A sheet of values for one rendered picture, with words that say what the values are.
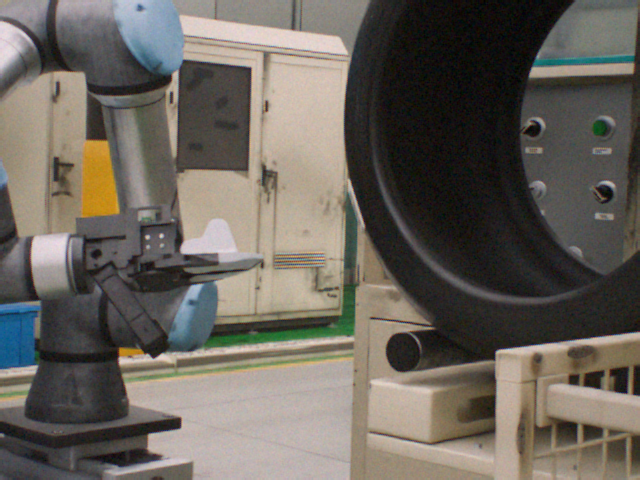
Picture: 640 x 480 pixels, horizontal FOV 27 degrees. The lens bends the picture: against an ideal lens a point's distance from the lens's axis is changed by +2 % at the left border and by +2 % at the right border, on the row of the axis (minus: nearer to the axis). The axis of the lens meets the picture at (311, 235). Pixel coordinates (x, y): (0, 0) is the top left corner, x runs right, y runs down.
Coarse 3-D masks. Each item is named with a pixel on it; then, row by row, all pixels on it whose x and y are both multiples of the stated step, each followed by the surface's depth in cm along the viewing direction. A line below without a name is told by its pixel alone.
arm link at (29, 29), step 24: (24, 0) 177; (48, 0) 176; (0, 24) 173; (24, 24) 175; (0, 48) 171; (24, 48) 174; (48, 48) 176; (0, 72) 169; (24, 72) 174; (48, 72) 181; (0, 96) 169
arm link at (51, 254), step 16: (48, 240) 150; (64, 240) 150; (32, 256) 149; (48, 256) 149; (64, 256) 149; (32, 272) 149; (48, 272) 149; (64, 272) 149; (48, 288) 150; (64, 288) 150
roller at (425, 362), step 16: (400, 336) 146; (416, 336) 146; (432, 336) 148; (400, 352) 146; (416, 352) 145; (432, 352) 147; (448, 352) 149; (464, 352) 151; (400, 368) 146; (416, 368) 146; (432, 368) 149
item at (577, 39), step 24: (576, 0) 205; (600, 0) 203; (624, 0) 200; (576, 24) 205; (600, 24) 203; (624, 24) 200; (552, 48) 208; (576, 48) 205; (600, 48) 203; (624, 48) 200
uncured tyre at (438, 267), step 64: (384, 0) 147; (448, 0) 162; (512, 0) 166; (384, 64) 148; (448, 64) 168; (512, 64) 168; (384, 128) 150; (448, 128) 170; (512, 128) 169; (384, 192) 147; (448, 192) 168; (512, 192) 168; (384, 256) 148; (448, 256) 161; (512, 256) 167; (576, 256) 164; (448, 320) 143; (512, 320) 137; (576, 320) 132
